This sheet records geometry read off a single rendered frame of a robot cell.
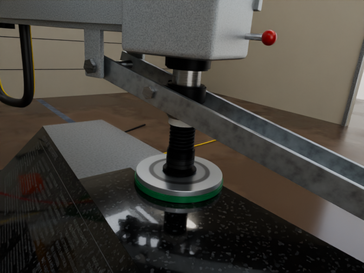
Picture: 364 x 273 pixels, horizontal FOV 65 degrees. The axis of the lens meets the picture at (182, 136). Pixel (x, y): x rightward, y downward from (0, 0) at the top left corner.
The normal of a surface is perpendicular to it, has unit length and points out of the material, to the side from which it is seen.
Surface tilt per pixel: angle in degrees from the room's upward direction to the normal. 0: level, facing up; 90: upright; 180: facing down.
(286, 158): 90
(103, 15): 90
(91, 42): 90
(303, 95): 90
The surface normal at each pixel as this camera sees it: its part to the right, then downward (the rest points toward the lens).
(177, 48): -0.48, 0.25
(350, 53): -0.76, 0.15
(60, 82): 0.64, 0.29
